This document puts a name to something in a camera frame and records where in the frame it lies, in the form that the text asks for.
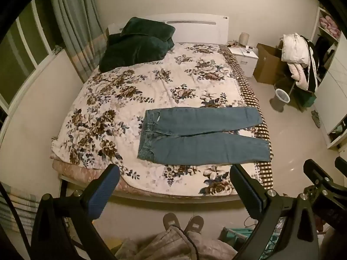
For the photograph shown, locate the white nightstand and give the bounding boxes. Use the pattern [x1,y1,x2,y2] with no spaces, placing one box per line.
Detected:
[228,45,259,78]

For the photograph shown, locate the black cable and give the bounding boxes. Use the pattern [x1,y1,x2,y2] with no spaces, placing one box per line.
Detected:
[168,225,200,260]

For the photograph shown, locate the floral blanket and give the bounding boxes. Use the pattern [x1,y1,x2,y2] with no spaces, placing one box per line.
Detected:
[50,42,273,197]

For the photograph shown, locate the pink puffer jacket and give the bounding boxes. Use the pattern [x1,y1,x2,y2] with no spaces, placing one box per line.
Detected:
[289,63,311,91]

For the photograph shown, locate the teal plastic crate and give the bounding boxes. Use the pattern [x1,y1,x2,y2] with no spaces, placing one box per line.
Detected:
[219,218,285,260]

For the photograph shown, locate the brown cardboard box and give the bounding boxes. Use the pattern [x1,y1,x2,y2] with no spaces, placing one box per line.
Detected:
[253,43,289,85]

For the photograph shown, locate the dark shoe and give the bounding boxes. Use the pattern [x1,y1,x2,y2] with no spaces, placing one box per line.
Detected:
[311,110,322,129]

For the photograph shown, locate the striped folded cloth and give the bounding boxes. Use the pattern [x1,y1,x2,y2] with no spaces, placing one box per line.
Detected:
[0,185,41,236]

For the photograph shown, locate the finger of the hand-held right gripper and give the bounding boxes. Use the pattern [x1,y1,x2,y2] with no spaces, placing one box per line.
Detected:
[335,156,347,173]
[303,159,334,189]

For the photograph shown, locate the grey slipper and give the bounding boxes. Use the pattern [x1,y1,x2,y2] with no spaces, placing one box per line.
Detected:
[163,213,181,232]
[186,215,204,233]

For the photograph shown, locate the green striped curtain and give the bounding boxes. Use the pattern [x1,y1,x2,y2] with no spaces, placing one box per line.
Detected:
[49,0,109,83]

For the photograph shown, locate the grey trash bin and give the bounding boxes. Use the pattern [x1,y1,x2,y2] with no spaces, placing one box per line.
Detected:
[271,88,290,111]

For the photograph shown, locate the dark green stool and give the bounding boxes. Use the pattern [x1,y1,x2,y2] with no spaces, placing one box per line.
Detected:
[293,87,316,111]

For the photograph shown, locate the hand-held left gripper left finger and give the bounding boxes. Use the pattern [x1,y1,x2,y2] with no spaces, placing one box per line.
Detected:
[31,164,121,260]

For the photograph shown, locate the pink folded bedding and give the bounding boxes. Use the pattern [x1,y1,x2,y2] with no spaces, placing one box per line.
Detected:
[318,15,340,37]

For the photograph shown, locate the dark green pillows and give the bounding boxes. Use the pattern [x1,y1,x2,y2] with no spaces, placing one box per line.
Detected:
[99,32,174,72]

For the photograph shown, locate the white puffer jacket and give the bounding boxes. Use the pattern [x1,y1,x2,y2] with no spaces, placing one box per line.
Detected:
[281,33,311,65]

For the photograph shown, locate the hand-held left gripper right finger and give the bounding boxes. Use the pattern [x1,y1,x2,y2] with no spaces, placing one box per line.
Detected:
[230,164,319,260]

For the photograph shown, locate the person's right forearm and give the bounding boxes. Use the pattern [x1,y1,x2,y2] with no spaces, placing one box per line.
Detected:
[317,222,347,260]

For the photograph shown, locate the blue denim pants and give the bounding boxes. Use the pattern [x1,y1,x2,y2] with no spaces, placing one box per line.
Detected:
[137,107,272,166]

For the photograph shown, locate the person's quilted pajama legs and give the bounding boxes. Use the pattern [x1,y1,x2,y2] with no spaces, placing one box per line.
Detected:
[115,226,239,260]

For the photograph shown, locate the dark green pillow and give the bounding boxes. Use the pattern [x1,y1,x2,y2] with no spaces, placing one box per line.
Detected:
[121,17,175,44]

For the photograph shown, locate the white wardrobe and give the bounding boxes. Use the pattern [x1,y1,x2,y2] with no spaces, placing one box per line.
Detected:
[310,4,347,149]

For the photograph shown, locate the white framed window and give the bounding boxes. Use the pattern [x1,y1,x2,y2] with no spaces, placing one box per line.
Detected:
[0,0,65,120]

